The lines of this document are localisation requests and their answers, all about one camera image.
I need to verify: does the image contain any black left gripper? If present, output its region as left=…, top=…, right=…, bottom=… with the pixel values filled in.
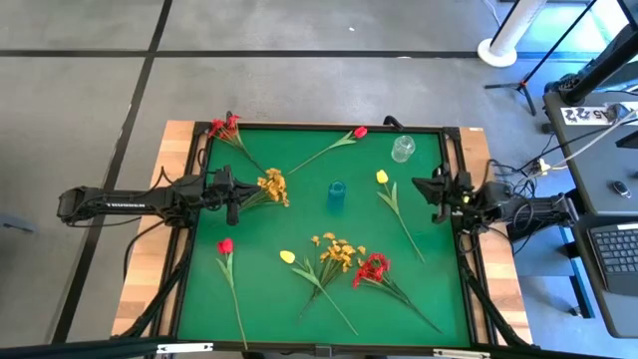
left=198, top=165, right=263, bottom=226

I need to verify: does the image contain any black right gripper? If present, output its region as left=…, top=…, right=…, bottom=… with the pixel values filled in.
left=412, top=167, right=487, bottom=226

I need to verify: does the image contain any orange artificial flower bunch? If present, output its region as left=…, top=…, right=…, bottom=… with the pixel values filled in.
left=238, top=168, right=291, bottom=213
left=297, top=231, right=368, bottom=320

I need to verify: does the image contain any yellow artificial tulip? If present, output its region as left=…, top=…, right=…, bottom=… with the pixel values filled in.
left=375, top=169, right=427, bottom=264
left=278, top=249, right=359, bottom=337

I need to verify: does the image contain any red artificial tulip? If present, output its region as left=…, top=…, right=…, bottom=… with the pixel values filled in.
left=215, top=237, right=249, bottom=351
left=287, top=126, right=369, bottom=176

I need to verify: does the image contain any red artificial flower bunch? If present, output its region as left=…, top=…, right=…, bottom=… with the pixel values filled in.
left=352, top=252, right=444, bottom=334
left=207, top=114, right=268, bottom=175

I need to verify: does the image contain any clear glass vase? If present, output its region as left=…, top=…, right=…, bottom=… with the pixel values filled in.
left=391, top=135, right=417, bottom=165

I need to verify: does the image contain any teal glass vase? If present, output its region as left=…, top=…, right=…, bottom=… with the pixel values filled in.
left=326, top=179, right=348, bottom=216

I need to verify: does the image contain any green table mat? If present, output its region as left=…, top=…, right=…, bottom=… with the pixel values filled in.
left=176, top=128, right=473, bottom=349

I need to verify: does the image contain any black tripod stand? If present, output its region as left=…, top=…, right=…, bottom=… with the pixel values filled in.
left=483, top=0, right=599, bottom=117

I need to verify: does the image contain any white paper label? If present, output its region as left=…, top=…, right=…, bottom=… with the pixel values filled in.
left=560, top=102, right=638, bottom=126

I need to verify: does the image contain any gray desk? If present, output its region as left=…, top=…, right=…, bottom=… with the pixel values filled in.
left=541, top=89, right=638, bottom=340

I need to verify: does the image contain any blue desk leg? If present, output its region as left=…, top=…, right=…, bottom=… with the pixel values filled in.
left=557, top=221, right=597, bottom=320

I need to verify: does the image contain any white round pillar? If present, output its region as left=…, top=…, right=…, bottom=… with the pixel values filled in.
left=477, top=0, right=549, bottom=69

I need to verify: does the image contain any black keyboard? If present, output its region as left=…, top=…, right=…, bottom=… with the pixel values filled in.
left=586, top=221, right=638, bottom=296

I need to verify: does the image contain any black monitor stand pole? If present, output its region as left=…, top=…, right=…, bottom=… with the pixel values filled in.
left=542, top=0, right=638, bottom=107

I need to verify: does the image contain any blue gray chair foot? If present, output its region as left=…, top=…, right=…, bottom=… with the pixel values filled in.
left=0, top=213, right=39, bottom=235

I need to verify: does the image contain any black aluminium table frame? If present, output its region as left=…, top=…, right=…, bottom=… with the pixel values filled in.
left=119, top=121, right=532, bottom=359

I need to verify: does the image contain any silver metal bracket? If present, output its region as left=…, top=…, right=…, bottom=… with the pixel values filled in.
left=432, top=348, right=492, bottom=359
left=156, top=341, right=214, bottom=355

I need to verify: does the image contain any white cable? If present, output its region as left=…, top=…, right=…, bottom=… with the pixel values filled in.
left=550, top=107, right=638, bottom=171

